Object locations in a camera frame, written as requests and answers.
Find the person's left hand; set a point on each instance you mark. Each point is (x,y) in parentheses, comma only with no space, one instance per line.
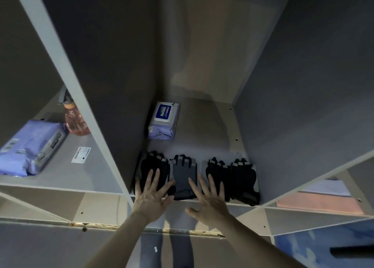
(149,203)

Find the pink resistance band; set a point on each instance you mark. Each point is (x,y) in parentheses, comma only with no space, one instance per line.
(318,203)

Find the white paper label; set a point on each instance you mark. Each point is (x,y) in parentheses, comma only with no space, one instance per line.
(81,154)

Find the person's left leg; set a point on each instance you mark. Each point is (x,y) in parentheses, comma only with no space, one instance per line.
(150,253)

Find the person's leg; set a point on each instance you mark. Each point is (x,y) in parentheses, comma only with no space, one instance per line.
(150,253)
(181,253)

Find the person's right hand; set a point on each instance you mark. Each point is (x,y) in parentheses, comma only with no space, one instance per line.
(214,212)

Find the person's left forearm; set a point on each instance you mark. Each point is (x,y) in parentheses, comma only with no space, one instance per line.
(117,247)

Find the person's right leg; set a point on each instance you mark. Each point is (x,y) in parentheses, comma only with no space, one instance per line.
(181,253)

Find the grey cubby shelf unit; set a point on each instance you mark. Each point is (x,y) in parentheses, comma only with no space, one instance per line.
(102,57)

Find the pink spray bottle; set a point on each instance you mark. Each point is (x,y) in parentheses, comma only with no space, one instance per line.
(77,121)

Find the person's right forearm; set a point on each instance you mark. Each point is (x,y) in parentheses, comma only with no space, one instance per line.
(260,247)

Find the black metal bar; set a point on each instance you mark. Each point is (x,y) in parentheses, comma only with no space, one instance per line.
(353,251)

